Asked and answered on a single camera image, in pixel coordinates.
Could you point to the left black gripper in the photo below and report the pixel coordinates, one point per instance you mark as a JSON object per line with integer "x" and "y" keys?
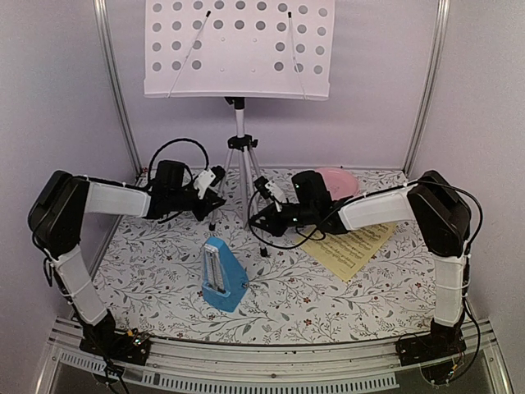
{"x": 210, "y": 196}

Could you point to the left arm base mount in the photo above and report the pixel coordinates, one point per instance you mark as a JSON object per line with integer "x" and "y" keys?
{"x": 131, "y": 347}

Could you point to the yellow sheet music page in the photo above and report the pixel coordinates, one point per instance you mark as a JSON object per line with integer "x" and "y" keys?
{"x": 345, "y": 255}

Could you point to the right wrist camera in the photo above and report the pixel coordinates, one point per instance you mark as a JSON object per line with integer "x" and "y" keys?
{"x": 270, "y": 190}

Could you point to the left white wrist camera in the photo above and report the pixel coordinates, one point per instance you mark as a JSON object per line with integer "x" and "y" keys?
{"x": 208, "y": 178}

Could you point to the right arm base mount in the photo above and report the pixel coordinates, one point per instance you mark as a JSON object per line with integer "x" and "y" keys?
{"x": 417, "y": 349}

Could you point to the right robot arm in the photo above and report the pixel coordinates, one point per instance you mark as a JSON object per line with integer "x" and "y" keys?
{"x": 438, "y": 208}

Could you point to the lilac music stand with tripod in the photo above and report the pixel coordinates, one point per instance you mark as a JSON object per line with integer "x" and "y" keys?
{"x": 237, "y": 50}

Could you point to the blue metronome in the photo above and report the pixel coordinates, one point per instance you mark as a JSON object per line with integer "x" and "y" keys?
{"x": 225, "y": 281}

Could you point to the front aluminium rail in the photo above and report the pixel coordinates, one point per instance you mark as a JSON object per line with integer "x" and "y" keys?
{"x": 198, "y": 367}

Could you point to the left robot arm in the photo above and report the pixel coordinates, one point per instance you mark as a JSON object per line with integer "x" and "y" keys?
{"x": 56, "y": 218}

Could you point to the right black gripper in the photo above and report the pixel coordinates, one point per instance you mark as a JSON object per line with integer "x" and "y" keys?
{"x": 272, "y": 224}

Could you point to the floral table mat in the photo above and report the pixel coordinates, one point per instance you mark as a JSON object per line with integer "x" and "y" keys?
{"x": 150, "y": 278}

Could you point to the pink plate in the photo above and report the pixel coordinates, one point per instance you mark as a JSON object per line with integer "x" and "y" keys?
{"x": 339, "y": 182}

